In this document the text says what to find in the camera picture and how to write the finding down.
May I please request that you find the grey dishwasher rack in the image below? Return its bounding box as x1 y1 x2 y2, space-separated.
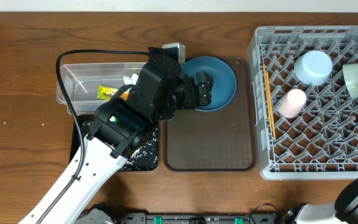
248 26 358 180

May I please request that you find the dark blue plate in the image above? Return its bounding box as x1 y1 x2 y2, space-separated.
183 56 237 111

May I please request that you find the brown serving tray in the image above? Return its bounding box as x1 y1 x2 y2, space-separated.
163 57 256 172

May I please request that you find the light blue bowl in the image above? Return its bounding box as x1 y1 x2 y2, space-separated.
293 50 333 86

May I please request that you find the mint green bowl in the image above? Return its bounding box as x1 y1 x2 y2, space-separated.
342 63 358 100

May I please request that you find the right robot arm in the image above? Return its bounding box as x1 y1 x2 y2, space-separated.
275 178 358 224

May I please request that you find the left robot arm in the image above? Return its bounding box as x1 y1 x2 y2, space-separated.
21 47 214 223

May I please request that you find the yellow green snack wrapper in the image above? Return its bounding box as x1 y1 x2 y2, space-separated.
97 86 119 100

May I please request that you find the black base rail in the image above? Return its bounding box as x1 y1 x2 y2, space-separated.
82 212 279 224

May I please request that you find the pink cup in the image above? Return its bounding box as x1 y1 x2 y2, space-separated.
277 88 307 118

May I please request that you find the clear plastic bin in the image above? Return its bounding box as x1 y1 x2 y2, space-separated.
60 62 145 115

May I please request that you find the wooden chopstick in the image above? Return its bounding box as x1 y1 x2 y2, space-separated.
263 65 276 139
264 71 276 140

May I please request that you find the white rice pile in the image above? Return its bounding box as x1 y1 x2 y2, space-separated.
126 146 150 166

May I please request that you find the black plastic tray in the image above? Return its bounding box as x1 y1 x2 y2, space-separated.
69 114 159 172

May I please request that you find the white tissue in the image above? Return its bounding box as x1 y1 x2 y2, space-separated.
123 73 139 85

